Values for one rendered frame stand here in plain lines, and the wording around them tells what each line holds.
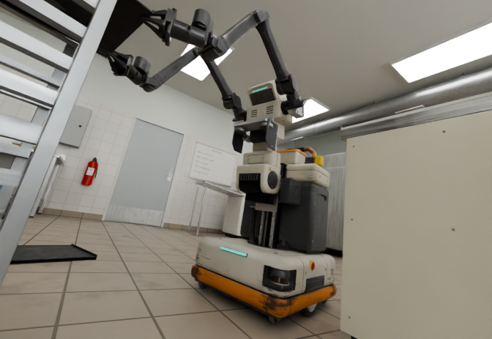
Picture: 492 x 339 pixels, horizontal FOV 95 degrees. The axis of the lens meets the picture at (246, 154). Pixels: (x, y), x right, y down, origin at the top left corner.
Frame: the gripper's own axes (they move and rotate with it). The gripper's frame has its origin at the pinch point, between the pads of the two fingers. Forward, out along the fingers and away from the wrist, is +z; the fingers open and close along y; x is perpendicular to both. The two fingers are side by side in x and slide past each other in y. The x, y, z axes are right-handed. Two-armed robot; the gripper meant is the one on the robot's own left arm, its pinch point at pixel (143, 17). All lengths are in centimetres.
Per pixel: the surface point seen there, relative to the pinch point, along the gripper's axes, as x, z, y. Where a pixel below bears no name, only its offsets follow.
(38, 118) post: -26, 28, -34
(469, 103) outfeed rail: 30, -103, -11
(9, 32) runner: 16.3, 16.7, -28.1
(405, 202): 13, -96, -43
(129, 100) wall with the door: -411, 90, 136
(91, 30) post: 13.4, 5.5, -19.6
